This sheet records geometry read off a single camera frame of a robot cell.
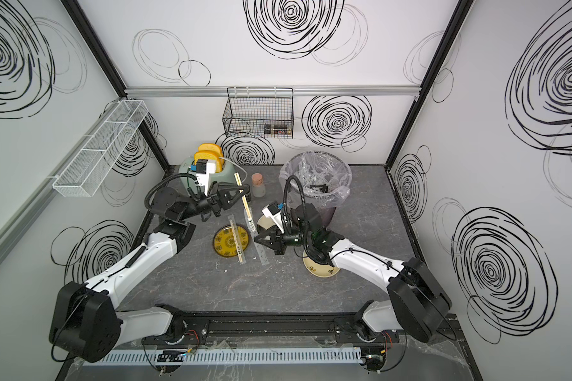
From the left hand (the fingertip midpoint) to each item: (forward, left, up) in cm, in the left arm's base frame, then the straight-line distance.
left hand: (247, 192), depth 63 cm
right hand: (-6, -2, -16) cm, 17 cm away
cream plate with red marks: (-7, -23, -36) cm, 44 cm away
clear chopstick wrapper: (-8, -3, -19) cm, 21 cm away
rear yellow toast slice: (+35, +22, -14) cm, 43 cm away
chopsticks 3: (-2, 0, -6) cm, 7 cm away
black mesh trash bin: (+25, -25, -19) cm, 40 cm away
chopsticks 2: (-2, -5, -6) cm, 8 cm away
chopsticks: (+3, +8, -34) cm, 35 cm away
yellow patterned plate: (+4, +14, -37) cm, 40 cm away
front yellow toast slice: (+30, +21, -14) cm, 39 cm away
